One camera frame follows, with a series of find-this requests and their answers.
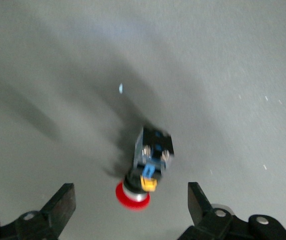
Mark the tiny white speck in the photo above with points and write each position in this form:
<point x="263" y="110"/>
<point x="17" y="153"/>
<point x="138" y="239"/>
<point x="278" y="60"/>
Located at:
<point x="120" y="88"/>

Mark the dark grey table mat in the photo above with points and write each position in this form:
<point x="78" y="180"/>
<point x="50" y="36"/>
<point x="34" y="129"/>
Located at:
<point x="57" y="50"/>

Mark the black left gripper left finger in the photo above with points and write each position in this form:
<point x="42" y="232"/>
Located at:
<point x="57" y="210"/>

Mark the red push button switch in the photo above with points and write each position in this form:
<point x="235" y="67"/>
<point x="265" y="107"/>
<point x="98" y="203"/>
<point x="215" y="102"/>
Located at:
<point x="155" y="142"/>

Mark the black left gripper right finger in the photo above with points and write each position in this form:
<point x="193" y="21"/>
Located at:
<point x="200" y="210"/>

